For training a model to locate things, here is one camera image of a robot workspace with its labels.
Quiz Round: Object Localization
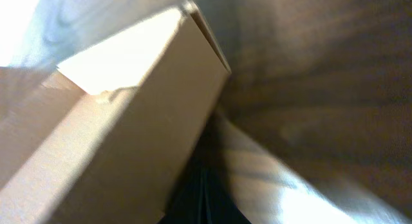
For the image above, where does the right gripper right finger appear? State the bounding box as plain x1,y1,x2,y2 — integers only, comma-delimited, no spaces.
204,169,251,224

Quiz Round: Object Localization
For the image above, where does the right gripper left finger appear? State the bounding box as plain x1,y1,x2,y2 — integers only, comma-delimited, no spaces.
158,163,206,224

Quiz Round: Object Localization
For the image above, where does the cardboard box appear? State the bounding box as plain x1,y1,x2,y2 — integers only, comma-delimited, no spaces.
1,1,230,223

